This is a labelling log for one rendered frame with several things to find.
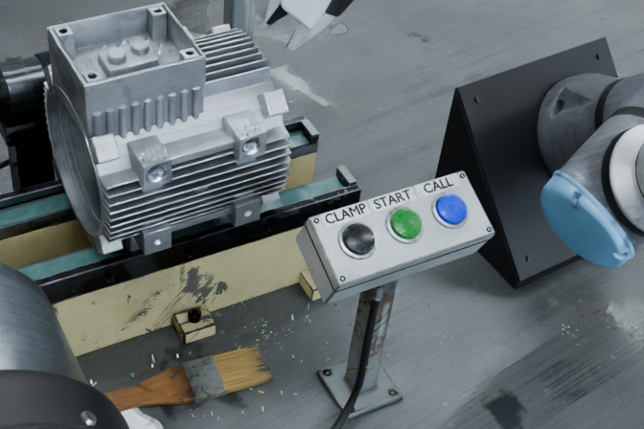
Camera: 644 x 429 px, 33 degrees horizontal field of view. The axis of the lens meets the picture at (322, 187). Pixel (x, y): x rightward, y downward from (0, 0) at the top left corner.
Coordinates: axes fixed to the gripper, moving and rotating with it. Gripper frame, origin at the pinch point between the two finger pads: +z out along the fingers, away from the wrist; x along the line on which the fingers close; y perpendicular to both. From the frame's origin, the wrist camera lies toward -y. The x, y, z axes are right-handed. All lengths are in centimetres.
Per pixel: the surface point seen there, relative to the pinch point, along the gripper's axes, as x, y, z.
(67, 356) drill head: 24.2, 23.0, 21.1
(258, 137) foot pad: 3.6, -0.8, 10.6
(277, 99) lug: 0.7, -2.9, 7.4
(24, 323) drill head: 22.5, 26.7, 19.5
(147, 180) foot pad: 3.8, 8.5, 17.7
